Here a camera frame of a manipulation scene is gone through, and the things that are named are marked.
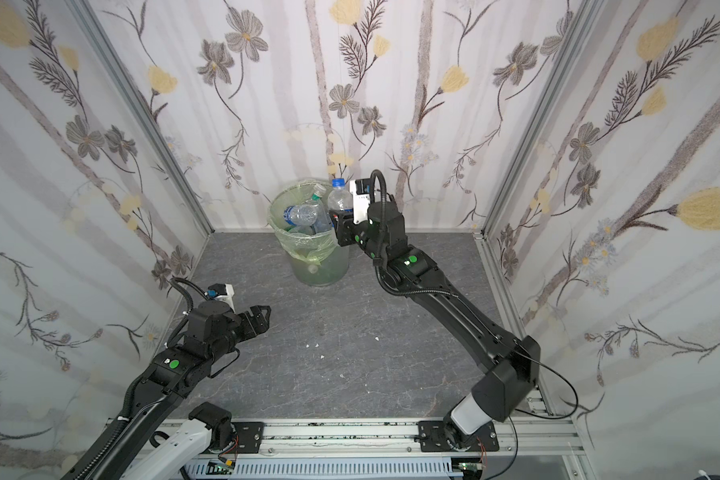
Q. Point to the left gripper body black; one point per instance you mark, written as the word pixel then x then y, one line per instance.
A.
pixel 246 321

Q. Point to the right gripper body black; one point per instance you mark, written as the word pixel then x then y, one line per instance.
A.
pixel 342 227

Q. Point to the clear bottle blue cap pepsi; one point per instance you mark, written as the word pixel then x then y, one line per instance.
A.
pixel 340 204

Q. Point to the clear bottle blue label white cap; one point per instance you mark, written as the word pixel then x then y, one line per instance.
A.
pixel 306 214

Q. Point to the clear bottle blue label bottom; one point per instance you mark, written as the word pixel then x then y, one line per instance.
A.
pixel 322 221

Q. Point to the clear bottle green ring grey cap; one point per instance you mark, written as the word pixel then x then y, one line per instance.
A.
pixel 319 193

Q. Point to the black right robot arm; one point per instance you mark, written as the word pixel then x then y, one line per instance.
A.
pixel 510 365

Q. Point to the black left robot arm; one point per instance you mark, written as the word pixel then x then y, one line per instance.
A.
pixel 151 397

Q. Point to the green plastic bin liner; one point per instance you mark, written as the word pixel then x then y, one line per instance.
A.
pixel 310 248

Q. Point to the mesh waste bin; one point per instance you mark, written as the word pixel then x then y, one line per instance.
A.
pixel 329 272

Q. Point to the right corner aluminium profile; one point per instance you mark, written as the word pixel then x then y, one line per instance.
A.
pixel 572 45

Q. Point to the corner aluminium profile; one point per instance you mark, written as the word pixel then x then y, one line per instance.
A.
pixel 572 45
pixel 94 33

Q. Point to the left corner aluminium profile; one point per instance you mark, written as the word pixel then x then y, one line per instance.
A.
pixel 94 33

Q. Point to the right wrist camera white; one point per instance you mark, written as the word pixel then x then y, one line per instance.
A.
pixel 361 191

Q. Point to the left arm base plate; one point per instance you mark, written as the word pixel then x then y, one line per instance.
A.
pixel 243 438

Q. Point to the white slotted cable duct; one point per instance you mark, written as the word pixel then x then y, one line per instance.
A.
pixel 330 468

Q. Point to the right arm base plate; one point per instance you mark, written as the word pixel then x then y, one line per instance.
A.
pixel 437 436

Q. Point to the aluminium mounting rail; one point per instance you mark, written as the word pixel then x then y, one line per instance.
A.
pixel 396 437

